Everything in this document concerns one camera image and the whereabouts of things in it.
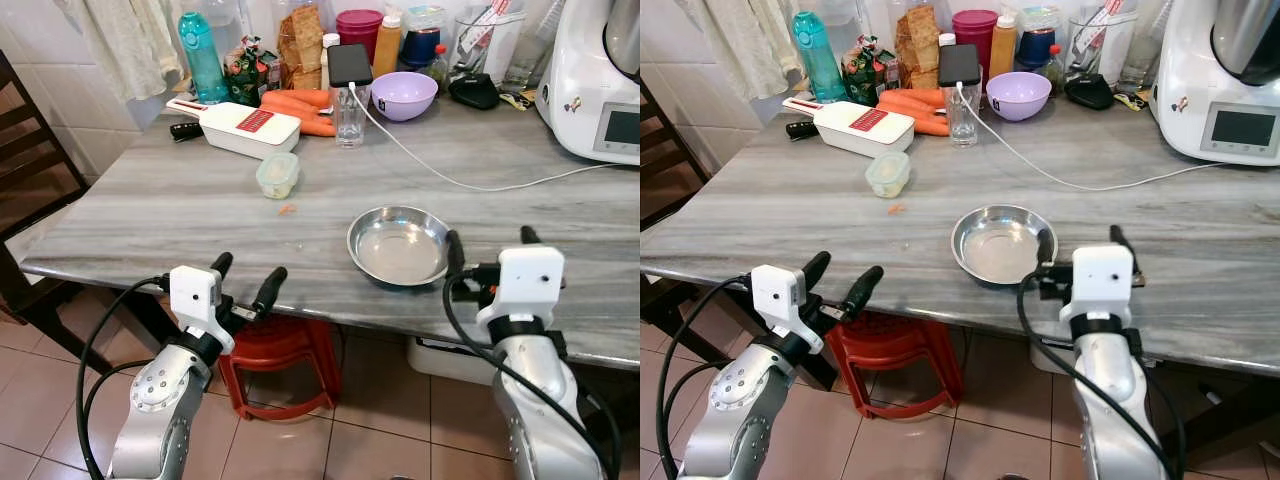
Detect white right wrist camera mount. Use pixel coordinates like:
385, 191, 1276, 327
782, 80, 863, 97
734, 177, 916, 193
1059, 244, 1137, 339
476, 246, 567, 343

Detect pale hanging cloth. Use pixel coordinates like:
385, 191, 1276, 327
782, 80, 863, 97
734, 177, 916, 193
54, 0, 193, 102
674, 0, 803, 102

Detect white charging cable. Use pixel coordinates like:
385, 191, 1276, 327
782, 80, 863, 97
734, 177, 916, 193
957, 84, 1219, 193
348, 84, 613, 193

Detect green snack bag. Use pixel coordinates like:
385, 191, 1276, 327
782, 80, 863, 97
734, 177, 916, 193
223, 37, 282, 107
842, 36, 899, 106

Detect teal water bottle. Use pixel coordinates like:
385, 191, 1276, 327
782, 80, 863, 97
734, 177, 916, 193
177, 10, 230, 105
791, 10, 844, 104

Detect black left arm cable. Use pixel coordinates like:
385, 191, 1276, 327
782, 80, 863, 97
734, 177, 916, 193
656, 274, 757, 480
76, 274, 173, 480

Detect white kitchen food processor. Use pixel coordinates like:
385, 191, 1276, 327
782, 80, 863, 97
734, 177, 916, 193
535, 0, 641, 167
1149, 0, 1280, 168

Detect orange sauce bottle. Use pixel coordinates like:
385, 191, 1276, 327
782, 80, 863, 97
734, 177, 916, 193
372, 9, 405, 80
989, 11, 1020, 80

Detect bagged brown bread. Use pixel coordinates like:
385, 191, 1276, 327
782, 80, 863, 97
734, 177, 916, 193
277, 4, 327, 92
894, 4, 944, 92

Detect black power bank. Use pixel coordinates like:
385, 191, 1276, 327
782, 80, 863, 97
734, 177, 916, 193
326, 43, 375, 89
936, 43, 983, 89

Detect red plastic stool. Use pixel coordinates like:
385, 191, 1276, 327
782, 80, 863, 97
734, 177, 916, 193
824, 311, 967, 420
217, 315, 344, 422

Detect small green-lidded clear container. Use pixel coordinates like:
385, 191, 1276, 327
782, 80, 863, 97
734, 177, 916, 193
255, 151, 301, 200
865, 150, 912, 199

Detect white plastic box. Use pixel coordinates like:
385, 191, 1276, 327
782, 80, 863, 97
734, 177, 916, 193
406, 334, 503, 388

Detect black pouch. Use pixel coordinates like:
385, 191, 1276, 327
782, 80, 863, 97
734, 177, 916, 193
1063, 72, 1117, 111
448, 72, 501, 111

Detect clear drinking glass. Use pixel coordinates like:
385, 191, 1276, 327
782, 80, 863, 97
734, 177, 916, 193
334, 84, 370, 150
944, 84, 982, 149

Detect clear utensil holder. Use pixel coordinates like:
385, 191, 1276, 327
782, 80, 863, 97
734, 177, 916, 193
451, 4, 528, 83
1066, 4, 1138, 83

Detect maroon plastic container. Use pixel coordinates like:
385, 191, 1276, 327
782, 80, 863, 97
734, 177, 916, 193
334, 9, 386, 67
950, 9, 1000, 67

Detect round steel plate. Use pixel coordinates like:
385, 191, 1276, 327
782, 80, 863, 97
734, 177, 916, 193
950, 204, 1059, 286
346, 205, 452, 288

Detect orange carrots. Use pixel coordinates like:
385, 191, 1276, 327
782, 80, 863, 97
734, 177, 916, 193
877, 88, 952, 138
257, 89, 337, 138

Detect clear glass jug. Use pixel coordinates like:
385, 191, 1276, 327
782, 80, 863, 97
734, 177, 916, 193
502, 0, 567, 94
1117, 0, 1173, 94

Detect dark wooden chair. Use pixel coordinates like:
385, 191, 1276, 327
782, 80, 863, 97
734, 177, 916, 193
0, 50, 93, 336
640, 84, 723, 223

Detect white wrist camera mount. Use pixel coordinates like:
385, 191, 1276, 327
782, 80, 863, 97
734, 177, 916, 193
1059, 244, 1137, 339
167, 265, 237, 355
749, 264, 827, 355
476, 246, 567, 343

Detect dark blue jar clear lid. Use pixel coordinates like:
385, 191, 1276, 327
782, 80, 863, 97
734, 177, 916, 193
399, 6, 449, 72
1014, 6, 1064, 72

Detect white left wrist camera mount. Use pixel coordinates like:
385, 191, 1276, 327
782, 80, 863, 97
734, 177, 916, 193
749, 264, 827, 355
167, 265, 237, 355

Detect purple plastic bowl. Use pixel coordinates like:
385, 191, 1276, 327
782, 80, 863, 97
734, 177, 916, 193
370, 71, 440, 123
985, 71, 1053, 123

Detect white slicer with red blade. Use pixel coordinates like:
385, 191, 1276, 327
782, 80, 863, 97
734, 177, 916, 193
782, 96, 916, 159
165, 96, 302, 160

